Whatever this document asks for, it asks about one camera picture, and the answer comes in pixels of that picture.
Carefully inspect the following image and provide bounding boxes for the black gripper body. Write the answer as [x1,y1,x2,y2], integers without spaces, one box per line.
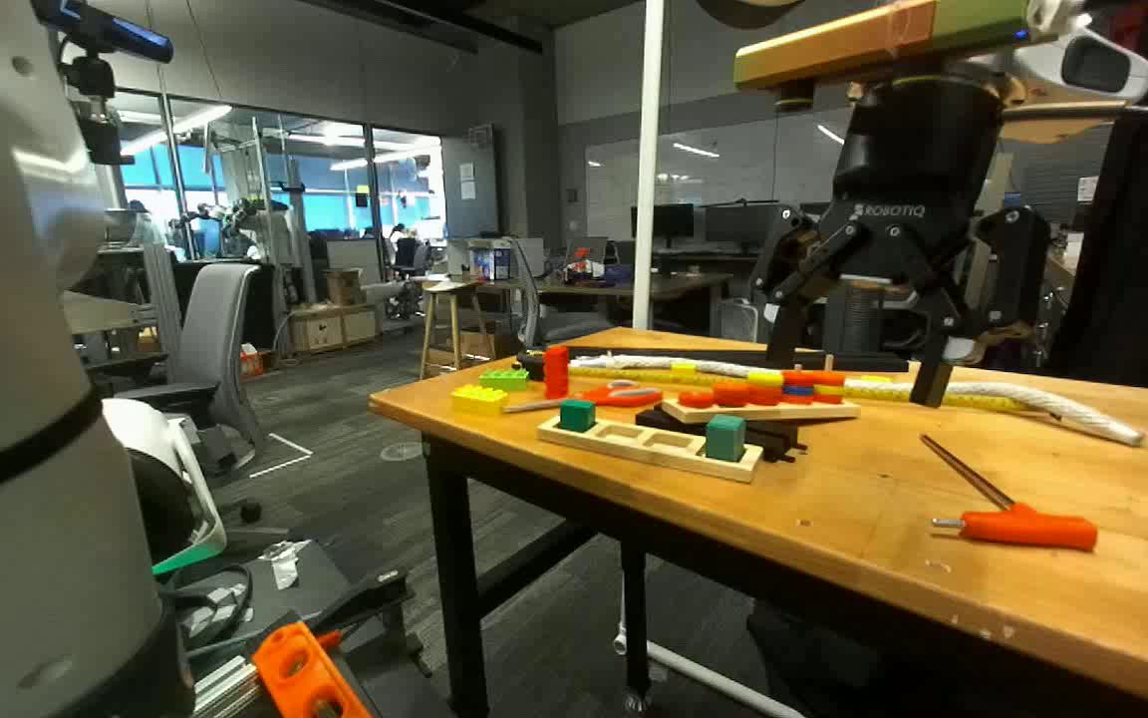
[825,70,1010,269]

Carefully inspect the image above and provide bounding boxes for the yellow measuring tape strip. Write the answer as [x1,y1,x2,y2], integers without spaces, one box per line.
[660,356,1024,416]

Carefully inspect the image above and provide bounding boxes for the black box machine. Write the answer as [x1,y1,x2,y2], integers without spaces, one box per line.
[816,276,923,369]

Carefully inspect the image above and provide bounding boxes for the yellow topped orange block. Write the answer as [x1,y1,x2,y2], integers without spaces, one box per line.
[747,366,788,405]

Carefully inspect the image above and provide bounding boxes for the thin wooden board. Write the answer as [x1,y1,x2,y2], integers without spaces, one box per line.
[656,393,860,432]

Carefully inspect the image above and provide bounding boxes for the green cube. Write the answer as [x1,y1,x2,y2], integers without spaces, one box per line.
[703,409,755,465]

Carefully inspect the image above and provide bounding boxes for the red flat piece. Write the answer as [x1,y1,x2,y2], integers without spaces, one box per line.
[587,377,668,409]

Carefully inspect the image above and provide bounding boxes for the white vertical pole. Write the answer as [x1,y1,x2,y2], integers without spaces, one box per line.
[631,0,668,336]

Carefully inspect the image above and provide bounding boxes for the light wooden shape sorter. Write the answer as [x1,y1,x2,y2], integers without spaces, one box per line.
[535,409,771,486]

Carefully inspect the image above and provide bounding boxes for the green cylinder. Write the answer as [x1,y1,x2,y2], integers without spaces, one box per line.
[554,393,603,436]

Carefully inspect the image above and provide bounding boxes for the red cylinder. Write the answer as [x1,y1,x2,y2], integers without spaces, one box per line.
[541,344,579,402]

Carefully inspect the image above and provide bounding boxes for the wooden stick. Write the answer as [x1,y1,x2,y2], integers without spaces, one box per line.
[504,388,605,418]

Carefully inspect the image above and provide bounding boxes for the green toy brick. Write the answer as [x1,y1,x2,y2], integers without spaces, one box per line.
[473,361,535,393]

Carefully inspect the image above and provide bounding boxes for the yellow toy brick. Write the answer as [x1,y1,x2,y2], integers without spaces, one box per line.
[452,377,516,416]

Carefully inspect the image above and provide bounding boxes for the wooden stool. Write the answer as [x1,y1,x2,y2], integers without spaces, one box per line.
[413,276,498,377]

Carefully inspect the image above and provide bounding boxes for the white pipe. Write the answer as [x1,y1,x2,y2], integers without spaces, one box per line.
[611,632,807,718]

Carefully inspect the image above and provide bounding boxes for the wooden table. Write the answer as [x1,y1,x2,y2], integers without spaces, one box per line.
[417,432,1148,718]

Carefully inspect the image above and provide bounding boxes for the low wooden cabinet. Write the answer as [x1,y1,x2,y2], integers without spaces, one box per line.
[287,299,383,356]

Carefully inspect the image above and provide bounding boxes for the white paper scrap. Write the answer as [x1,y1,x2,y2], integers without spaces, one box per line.
[264,534,315,594]

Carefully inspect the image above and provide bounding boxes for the grey office chair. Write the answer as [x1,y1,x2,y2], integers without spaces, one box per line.
[116,260,272,475]

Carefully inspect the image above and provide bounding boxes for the orange plastic tool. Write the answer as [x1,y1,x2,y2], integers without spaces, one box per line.
[251,616,371,718]

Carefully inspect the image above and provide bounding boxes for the white rounded machine housing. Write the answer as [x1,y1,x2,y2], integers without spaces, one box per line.
[100,393,231,563]

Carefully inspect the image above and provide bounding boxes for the green floor item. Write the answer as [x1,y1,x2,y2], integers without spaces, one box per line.
[152,539,229,583]

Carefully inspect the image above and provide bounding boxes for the wooden camera mount board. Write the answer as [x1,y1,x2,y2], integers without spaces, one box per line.
[729,0,1043,95]

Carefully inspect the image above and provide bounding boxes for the orange handled hex key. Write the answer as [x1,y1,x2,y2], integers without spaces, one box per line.
[921,432,1103,555]

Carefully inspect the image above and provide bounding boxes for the tangled floor cables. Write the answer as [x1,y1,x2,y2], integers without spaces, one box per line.
[161,555,258,654]

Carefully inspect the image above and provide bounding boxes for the blue camera on black mount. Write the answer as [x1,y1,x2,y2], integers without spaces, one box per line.
[29,0,175,170]

